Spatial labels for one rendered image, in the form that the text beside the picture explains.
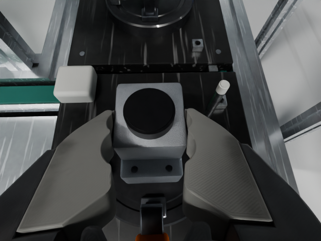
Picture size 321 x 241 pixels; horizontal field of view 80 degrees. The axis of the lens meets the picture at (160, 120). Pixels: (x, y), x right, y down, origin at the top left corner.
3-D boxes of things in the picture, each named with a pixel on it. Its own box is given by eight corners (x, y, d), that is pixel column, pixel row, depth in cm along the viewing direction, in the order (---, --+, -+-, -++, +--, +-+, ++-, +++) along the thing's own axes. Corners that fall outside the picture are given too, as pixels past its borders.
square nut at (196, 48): (202, 51, 29) (203, 47, 28) (191, 52, 29) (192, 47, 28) (201, 43, 29) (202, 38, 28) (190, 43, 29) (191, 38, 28)
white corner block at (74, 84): (98, 109, 27) (89, 94, 23) (65, 110, 27) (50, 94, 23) (101, 81, 29) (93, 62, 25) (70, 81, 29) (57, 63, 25)
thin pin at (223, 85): (204, 129, 22) (231, 88, 14) (197, 129, 22) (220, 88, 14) (203, 122, 22) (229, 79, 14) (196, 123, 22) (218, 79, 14)
